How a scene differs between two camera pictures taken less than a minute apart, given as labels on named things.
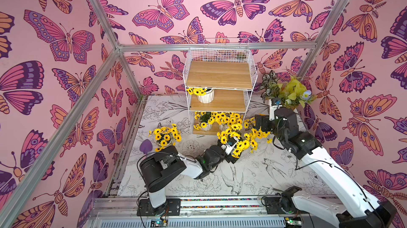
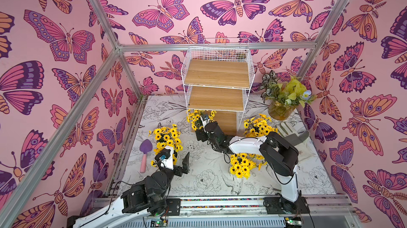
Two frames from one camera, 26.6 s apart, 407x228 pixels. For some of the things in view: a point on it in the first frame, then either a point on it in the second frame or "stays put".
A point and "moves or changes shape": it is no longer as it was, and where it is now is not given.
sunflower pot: (166, 137) stays put
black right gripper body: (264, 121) → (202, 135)
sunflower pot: (204, 95) → (167, 138)
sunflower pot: (245, 141) moves or changes shape
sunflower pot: (249, 124) stays put
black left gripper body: (229, 159) → (178, 172)
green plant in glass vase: (291, 91) stays put
